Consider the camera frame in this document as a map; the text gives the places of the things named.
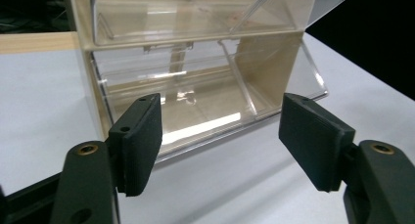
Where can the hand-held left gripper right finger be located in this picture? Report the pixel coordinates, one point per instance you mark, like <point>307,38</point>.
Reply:
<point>313,139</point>

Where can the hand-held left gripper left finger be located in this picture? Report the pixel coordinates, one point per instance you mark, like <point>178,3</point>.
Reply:
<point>137,142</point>

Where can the clear plastic drawer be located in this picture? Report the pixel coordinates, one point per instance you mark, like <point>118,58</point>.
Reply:
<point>212,97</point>
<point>163,25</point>

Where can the clear plastic drawer organizer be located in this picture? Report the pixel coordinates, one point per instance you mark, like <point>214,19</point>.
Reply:
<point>81,28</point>

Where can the wooden table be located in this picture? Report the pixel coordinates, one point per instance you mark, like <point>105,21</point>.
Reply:
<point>36,42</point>

